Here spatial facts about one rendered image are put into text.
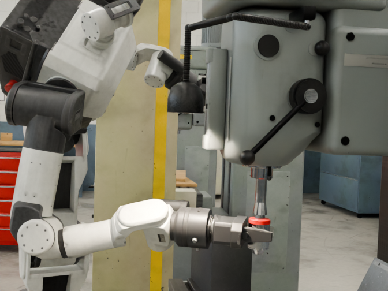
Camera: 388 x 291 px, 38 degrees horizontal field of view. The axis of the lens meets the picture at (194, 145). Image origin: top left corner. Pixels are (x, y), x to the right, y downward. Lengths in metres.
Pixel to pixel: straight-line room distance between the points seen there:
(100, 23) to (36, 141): 0.30
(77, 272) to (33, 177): 0.56
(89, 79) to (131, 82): 1.55
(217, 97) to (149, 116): 1.74
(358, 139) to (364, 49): 0.18
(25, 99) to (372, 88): 0.73
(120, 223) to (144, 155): 1.68
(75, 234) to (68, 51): 0.43
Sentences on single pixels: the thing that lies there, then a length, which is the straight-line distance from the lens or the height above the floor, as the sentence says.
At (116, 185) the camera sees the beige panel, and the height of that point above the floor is 1.04.
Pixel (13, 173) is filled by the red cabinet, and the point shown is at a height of 0.79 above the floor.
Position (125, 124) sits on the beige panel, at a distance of 2.88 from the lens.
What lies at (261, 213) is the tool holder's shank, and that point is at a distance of 1.21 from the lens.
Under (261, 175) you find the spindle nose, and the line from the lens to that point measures 1.19.
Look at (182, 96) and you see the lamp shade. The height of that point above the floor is 1.45.
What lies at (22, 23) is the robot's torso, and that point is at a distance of 1.36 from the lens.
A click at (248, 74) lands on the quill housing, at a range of 1.11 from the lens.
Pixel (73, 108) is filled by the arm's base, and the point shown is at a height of 1.41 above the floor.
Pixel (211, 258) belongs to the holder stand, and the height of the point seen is 1.02.
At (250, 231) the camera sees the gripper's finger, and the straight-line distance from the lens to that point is 1.20.
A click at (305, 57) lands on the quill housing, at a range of 1.14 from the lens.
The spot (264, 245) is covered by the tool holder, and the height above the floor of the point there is 1.14.
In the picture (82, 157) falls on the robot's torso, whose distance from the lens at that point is 1.68.
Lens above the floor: 1.41
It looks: 3 degrees down
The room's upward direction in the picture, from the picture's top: 2 degrees clockwise
